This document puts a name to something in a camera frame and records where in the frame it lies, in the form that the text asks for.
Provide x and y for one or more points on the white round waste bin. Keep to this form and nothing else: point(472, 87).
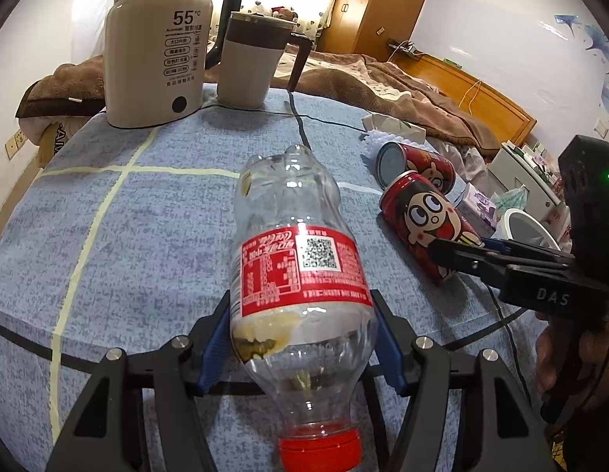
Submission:
point(505, 221)

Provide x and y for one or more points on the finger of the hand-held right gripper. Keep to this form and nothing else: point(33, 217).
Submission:
point(462, 258)
point(494, 244)

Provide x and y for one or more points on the wall power socket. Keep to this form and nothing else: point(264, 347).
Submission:
point(15, 145)

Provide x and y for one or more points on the beige mug brown lid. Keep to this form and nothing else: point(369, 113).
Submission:
point(245, 69)

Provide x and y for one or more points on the translucent bin liner bag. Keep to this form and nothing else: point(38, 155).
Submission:
point(528, 230)

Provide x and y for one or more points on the pale pink bed sheet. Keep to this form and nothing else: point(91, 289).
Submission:
point(464, 160)

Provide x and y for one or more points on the wooden bed headboard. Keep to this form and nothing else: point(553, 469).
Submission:
point(486, 103)

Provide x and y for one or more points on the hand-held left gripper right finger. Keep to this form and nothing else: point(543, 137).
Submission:
point(390, 349)

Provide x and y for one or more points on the blue checked table cloth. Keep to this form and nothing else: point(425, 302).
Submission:
point(137, 236)

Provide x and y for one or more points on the brown bed blanket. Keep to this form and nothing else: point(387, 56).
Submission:
point(383, 88)

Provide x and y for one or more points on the white red printed bag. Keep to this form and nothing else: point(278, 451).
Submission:
point(559, 221)

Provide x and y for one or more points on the brown teddy bear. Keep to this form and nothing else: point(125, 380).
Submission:
point(284, 14)

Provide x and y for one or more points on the power strip with chargers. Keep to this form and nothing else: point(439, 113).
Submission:
point(405, 49)

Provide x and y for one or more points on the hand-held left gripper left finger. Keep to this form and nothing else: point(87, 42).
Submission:
point(216, 349)

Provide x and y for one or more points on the white nightstand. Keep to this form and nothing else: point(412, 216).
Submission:
point(511, 164)

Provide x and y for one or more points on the pale foam fruit net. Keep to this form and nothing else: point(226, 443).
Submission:
point(378, 141)

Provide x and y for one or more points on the red cartoon drink can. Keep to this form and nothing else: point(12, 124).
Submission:
point(425, 161)
point(422, 211)

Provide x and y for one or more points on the person's right hand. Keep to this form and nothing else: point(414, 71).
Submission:
point(548, 364)

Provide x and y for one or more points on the green patterned plastic bag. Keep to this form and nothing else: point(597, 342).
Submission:
point(511, 199)

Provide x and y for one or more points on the blue wall stickers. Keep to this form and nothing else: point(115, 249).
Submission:
point(592, 39)

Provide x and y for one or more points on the row of small boxes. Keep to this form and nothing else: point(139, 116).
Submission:
point(543, 164)

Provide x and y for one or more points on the white flattened carton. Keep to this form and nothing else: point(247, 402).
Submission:
point(393, 125)

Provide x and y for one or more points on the folded brown blanket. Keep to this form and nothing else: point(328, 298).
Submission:
point(63, 86)

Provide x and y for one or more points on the white light switch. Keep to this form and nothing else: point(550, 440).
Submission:
point(602, 128)

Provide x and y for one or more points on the purple drink carton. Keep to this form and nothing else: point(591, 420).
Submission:
point(474, 204)

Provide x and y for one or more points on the printed cardboard box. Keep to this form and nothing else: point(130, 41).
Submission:
point(58, 137)

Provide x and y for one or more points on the wooden wardrobe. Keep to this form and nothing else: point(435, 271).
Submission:
point(373, 5)

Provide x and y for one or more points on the cream steel electric kettle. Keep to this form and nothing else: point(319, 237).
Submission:
point(152, 59)

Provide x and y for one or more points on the clear plastic bottle red label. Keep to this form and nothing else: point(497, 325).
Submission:
point(294, 265)

